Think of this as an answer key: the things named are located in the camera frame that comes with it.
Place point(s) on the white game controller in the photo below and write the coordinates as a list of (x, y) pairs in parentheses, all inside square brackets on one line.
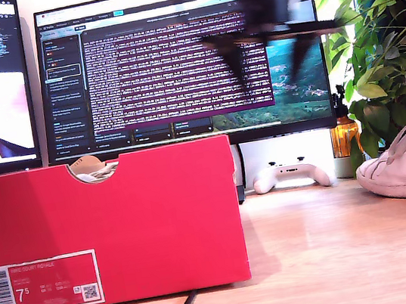
[(290, 173)]

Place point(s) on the amber pump bottle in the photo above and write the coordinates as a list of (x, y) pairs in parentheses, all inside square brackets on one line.
[(343, 134)]

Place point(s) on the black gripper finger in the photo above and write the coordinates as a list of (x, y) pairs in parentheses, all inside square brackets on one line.
[(299, 53), (235, 63)]

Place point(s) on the green leafy houseplant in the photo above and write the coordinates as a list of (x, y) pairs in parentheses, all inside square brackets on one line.
[(394, 73)]

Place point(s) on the wide black Huawei monitor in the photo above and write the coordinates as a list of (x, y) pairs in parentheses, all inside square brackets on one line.
[(156, 71)]

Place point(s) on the red shoebox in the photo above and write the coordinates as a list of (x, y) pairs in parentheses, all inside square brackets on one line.
[(141, 226)]

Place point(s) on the pale green pot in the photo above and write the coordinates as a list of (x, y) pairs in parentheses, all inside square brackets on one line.
[(345, 169)]

